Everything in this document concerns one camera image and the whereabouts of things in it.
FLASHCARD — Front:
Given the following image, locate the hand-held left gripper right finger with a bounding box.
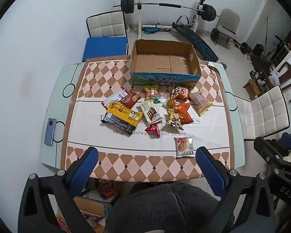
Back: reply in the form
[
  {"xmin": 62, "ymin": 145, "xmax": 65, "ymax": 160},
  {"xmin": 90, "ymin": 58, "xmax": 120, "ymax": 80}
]
[{"xmin": 196, "ymin": 147, "xmax": 276, "ymax": 233}]

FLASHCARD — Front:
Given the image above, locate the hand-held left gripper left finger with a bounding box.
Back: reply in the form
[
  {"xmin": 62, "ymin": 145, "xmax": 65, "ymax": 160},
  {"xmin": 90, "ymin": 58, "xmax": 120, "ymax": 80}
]
[{"xmin": 17, "ymin": 147, "xmax": 99, "ymax": 233}]

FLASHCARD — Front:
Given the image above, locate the orange snack packet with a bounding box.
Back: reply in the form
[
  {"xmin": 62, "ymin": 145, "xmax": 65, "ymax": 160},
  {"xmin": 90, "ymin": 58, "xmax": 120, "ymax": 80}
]
[{"xmin": 172, "ymin": 102, "xmax": 194, "ymax": 125}]

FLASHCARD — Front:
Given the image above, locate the printed cardboard box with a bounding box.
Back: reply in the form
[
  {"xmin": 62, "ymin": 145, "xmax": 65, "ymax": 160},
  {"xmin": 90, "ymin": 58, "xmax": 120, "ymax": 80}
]
[{"xmin": 130, "ymin": 39, "xmax": 202, "ymax": 88}]

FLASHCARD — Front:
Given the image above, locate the red snack bag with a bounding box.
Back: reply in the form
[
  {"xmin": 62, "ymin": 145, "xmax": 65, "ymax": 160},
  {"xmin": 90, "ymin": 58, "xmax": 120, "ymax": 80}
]
[{"xmin": 96, "ymin": 182, "xmax": 117, "ymax": 199}]

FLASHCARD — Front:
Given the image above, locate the brown cardboard box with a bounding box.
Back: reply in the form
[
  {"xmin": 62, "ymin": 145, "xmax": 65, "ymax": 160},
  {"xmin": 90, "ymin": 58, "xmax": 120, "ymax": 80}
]
[{"xmin": 55, "ymin": 196, "xmax": 112, "ymax": 233}]

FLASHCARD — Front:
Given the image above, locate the white padded chair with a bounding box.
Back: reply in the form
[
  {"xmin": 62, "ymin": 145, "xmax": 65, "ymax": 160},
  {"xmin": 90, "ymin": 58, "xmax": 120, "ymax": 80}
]
[
  {"xmin": 234, "ymin": 85, "xmax": 291, "ymax": 141},
  {"xmin": 86, "ymin": 11, "xmax": 129, "ymax": 39}
]

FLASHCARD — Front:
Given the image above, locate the checkered tablecloth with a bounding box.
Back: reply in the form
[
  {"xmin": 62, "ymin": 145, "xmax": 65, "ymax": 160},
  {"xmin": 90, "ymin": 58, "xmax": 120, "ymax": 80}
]
[{"xmin": 61, "ymin": 55, "xmax": 235, "ymax": 182}]

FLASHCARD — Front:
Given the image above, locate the white cookie packet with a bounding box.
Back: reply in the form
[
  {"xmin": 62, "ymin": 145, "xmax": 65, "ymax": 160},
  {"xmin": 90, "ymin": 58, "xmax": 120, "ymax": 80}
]
[{"xmin": 174, "ymin": 136, "xmax": 196, "ymax": 158}]

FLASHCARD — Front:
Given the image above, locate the grey smartphone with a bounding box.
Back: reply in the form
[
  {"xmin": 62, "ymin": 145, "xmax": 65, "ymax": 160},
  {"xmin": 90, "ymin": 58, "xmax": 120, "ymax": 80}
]
[{"xmin": 44, "ymin": 118, "xmax": 58, "ymax": 147}]

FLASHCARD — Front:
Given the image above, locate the person's dark fleece clothing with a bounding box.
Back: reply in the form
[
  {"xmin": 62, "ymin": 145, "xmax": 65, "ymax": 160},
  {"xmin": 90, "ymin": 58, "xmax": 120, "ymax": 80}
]
[{"xmin": 104, "ymin": 181, "xmax": 235, "ymax": 233}]

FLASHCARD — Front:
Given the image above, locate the yellow panda snack packet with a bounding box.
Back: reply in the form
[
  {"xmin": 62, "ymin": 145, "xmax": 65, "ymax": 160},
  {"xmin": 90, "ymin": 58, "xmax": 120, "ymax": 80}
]
[{"xmin": 164, "ymin": 110, "xmax": 185, "ymax": 131}]

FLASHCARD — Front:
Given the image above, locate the small wooden stool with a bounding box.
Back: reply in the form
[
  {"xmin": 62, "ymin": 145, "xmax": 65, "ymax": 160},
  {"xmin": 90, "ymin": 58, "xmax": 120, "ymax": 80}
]
[{"xmin": 243, "ymin": 79, "xmax": 262, "ymax": 100}]

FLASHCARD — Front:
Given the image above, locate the brown wooden chair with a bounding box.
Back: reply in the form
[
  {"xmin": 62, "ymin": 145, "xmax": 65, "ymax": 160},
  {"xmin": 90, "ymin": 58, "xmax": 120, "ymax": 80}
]
[{"xmin": 269, "ymin": 62, "xmax": 291, "ymax": 91}]

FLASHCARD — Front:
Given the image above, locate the yellow black snack packet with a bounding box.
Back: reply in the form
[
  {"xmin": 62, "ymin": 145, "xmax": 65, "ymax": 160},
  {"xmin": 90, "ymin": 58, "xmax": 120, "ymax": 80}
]
[{"xmin": 100, "ymin": 100, "xmax": 143, "ymax": 136}]

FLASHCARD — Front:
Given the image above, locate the yellow bread packet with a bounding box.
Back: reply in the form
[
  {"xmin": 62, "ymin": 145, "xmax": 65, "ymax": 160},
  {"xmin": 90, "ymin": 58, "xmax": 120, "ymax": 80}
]
[{"xmin": 189, "ymin": 90, "xmax": 214, "ymax": 117}]

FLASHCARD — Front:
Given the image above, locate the small red snack packet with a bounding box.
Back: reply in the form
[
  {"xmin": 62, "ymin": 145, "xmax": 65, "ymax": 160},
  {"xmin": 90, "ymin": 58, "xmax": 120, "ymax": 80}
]
[{"xmin": 145, "ymin": 123, "xmax": 161, "ymax": 138}]

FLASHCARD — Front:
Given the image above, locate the red white snack packet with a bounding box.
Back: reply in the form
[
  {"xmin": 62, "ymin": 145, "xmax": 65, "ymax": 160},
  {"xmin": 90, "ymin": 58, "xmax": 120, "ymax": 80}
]
[{"xmin": 101, "ymin": 89, "xmax": 129, "ymax": 110}]

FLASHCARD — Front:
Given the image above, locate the braised egg packet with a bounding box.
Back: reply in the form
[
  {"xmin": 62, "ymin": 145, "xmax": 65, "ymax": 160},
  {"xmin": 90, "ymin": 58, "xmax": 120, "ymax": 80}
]
[{"xmin": 163, "ymin": 97, "xmax": 179, "ymax": 109}]

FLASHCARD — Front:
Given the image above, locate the black exercise machine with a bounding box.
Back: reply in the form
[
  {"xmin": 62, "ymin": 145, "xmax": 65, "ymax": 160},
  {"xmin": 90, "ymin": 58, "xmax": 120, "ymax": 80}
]
[{"xmin": 249, "ymin": 36, "xmax": 290, "ymax": 78}]

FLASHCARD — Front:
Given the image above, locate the red panda snack packet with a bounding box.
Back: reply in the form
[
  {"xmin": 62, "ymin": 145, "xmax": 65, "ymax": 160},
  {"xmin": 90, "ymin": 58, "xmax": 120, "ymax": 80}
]
[{"xmin": 171, "ymin": 86, "xmax": 191, "ymax": 102}]

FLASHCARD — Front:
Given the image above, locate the brown snack packet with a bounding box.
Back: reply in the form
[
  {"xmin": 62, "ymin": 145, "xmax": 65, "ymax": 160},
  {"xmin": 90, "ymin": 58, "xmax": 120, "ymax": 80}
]
[{"xmin": 121, "ymin": 89, "xmax": 141, "ymax": 110}]

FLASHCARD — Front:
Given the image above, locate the white chocolate stick packet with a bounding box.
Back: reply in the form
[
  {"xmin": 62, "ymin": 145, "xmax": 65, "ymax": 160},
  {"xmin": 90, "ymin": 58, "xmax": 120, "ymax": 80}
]
[{"xmin": 138, "ymin": 99, "xmax": 161, "ymax": 125}]

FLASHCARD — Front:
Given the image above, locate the colourful candy bag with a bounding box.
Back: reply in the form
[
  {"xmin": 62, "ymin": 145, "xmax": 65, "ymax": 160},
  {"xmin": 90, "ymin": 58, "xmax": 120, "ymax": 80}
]
[{"xmin": 143, "ymin": 86, "xmax": 162, "ymax": 103}]

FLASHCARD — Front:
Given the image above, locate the black dumbbell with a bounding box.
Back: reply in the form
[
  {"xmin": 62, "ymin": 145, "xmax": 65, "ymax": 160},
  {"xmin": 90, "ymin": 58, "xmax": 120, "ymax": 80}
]
[{"xmin": 234, "ymin": 41, "xmax": 253, "ymax": 55}]

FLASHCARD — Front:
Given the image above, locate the blue seat cushion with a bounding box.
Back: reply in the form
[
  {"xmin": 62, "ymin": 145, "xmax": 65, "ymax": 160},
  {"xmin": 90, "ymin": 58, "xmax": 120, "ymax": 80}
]
[{"xmin": 82, "ymin": 37, "xmax": 129, "ymax": 63}]

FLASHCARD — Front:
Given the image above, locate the black weight bench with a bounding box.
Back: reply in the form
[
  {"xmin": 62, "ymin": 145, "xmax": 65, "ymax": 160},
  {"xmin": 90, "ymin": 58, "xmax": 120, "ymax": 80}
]
[{"xmin": 172, "ymin": 21, "xmax": 219, "ymax": 63}]

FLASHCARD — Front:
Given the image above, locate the grey folding chair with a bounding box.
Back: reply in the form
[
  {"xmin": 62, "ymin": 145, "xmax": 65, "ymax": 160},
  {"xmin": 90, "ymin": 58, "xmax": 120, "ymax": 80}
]
[{"xmin": 210, "ymin": 8, "xmax": 241, "ymax": 46}]

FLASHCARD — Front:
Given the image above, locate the blue balance disc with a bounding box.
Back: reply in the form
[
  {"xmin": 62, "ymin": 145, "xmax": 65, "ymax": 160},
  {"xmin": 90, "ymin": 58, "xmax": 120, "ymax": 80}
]
[{"xmin": 142, "ymin": 27, "xmax": 161, "ymax": 35}]

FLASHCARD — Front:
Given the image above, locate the white barbell rack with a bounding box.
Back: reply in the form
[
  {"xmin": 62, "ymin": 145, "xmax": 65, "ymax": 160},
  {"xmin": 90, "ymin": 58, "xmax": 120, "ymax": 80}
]
[{"xmin": 125, "ymin": 0, "xmax": 209, "ymax": 41}]

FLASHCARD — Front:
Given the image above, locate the black barbell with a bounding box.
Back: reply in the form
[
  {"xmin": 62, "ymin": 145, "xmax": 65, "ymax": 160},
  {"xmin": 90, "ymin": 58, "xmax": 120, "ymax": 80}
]
[{"xmin": 113, "ymin": 0, "xmax": 220, "ymax": 22}]

